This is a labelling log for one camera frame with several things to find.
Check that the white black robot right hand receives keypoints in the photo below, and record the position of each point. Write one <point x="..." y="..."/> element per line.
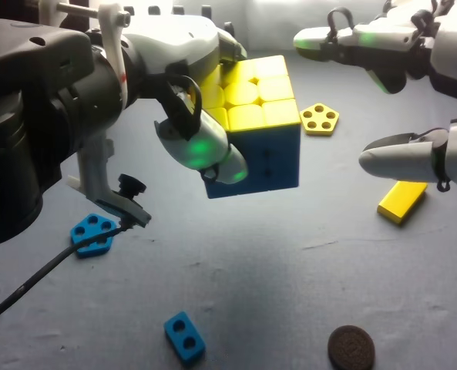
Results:
<point x="401" y="160"/>

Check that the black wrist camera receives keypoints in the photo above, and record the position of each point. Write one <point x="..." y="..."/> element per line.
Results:
<point x="132" y="187"/>

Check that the dark chocolate sandwich cookie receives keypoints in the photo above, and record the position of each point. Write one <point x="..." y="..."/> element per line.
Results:
<point x="350" y="348"/>

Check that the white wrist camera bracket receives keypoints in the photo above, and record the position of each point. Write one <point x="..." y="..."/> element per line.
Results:
<point x="108" y="38"/>

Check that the yellow rectangular block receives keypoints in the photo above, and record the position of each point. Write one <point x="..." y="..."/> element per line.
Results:
<point x="399" y="202"/>

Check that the blue rectangular two-hole block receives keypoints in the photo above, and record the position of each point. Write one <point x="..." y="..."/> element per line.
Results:
<point x="174" y="341"/>

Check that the blue pentagon block with holes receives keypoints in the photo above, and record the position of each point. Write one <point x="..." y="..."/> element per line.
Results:
<point x="85" y="241"/>

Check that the Rubik's cube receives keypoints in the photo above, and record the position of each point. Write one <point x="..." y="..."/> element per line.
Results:
<point x="266" y="115"/>

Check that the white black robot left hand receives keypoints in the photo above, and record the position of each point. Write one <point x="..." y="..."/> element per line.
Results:
<point x="197" y="150"/>

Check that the yellow pentagon block with holes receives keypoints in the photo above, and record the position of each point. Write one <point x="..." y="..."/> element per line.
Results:
<point x="320" y="130"/>

